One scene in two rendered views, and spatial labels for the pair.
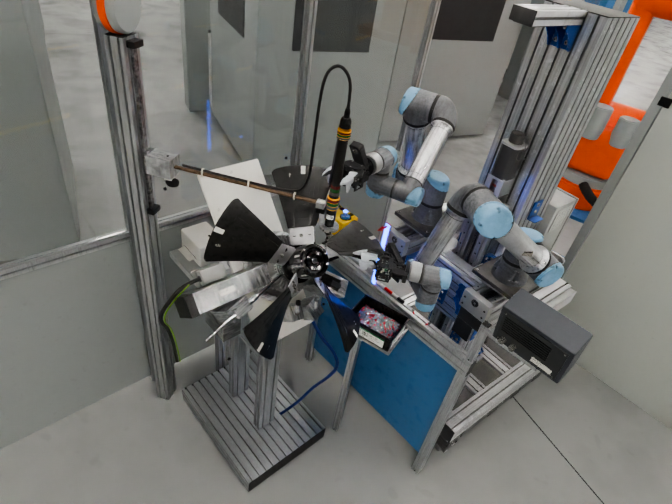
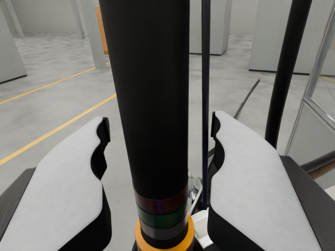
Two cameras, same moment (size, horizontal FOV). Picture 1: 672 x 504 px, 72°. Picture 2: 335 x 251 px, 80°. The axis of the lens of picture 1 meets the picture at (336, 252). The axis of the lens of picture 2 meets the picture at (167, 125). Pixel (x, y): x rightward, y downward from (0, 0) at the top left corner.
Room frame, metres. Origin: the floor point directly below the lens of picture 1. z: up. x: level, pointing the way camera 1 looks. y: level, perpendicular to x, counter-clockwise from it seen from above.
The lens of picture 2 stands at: (1.43, 0.00, 1.56)
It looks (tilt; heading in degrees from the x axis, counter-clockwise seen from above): 31 degrees down; 148
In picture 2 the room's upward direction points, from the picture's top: 3 degrees counter-clockwise
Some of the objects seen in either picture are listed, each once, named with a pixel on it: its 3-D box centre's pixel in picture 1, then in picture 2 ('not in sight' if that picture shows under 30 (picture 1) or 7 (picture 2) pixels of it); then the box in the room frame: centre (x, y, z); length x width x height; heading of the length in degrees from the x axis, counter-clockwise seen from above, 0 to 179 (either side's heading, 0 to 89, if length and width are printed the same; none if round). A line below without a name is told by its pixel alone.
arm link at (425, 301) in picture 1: (425, 293); not in sight; (1.36, -0.36, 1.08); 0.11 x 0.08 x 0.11; 20
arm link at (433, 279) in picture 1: (434, 277); not in sight; (1.34, -0.37, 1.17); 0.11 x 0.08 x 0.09; 85
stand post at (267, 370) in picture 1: (267, 375); not in sight; (1.33, 0.21, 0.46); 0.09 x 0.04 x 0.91; 138
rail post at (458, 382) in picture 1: (437, 425); not in sight; (1.27, -0.59, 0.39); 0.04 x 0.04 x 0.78; 48
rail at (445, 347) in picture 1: (389, 302); not in sight; (1.56, -0.27, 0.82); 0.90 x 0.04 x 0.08; 48
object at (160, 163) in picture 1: (161, 163); not in sight; (1.43, 0.66, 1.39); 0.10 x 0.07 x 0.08; 83
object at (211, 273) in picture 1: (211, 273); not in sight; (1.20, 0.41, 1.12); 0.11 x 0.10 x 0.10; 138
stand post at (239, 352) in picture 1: (240, 326); not in sight; (1.48, 0.38, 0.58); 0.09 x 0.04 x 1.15; 138
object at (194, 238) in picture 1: (200, 244); not in sight; (1.60, 0.60, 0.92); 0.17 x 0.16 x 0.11; 48
